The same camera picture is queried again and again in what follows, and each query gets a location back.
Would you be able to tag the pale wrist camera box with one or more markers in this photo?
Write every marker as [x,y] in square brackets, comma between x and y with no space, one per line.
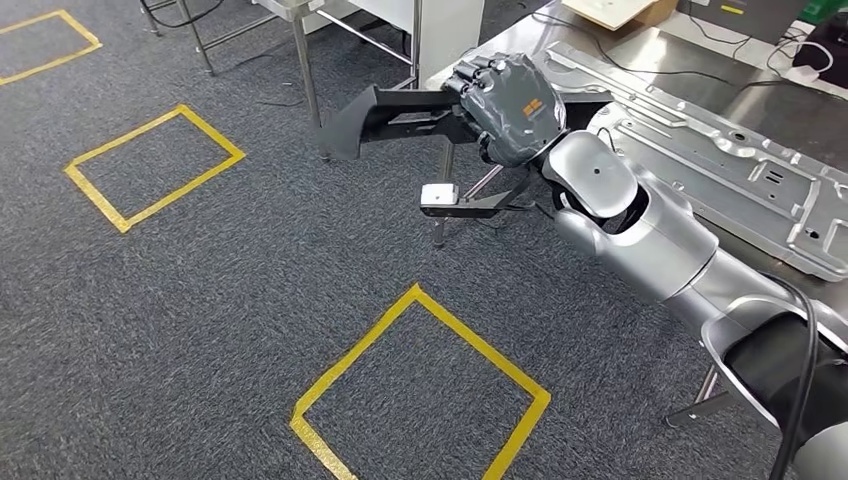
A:
[438,194]

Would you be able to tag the open cardboard box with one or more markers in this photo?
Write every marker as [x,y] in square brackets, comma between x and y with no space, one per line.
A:
[616,10]

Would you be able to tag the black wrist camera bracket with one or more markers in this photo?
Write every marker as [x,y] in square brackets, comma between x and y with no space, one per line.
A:
[484,204]

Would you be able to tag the white table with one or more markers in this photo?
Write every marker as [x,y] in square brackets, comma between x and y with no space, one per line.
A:
[729,50]

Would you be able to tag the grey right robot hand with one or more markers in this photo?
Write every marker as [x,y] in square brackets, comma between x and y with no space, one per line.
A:
[513,109]

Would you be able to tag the stainless steel side table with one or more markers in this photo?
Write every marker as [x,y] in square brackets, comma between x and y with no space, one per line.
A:
[306,66]

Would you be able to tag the white cabinet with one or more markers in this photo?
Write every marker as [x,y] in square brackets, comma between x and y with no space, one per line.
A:
[450,33]

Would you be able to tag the green object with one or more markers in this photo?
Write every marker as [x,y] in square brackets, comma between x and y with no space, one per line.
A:
[825,10]

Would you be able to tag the grey flat case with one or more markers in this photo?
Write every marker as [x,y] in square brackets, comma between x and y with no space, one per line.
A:
[762,20]

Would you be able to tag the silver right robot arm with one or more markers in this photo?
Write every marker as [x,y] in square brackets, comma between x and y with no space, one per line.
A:
[656,245]

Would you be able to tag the stainless steel workbench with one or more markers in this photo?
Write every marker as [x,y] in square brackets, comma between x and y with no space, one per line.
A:
[762,119]

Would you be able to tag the white power adapter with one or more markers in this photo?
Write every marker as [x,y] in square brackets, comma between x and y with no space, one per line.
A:
[803,73]

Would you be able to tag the stamped silver metal panel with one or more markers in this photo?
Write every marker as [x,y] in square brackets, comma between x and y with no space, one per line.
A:
[715,166]

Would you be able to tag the black license plate frame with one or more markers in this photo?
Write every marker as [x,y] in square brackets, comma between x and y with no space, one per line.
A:
[384,112]

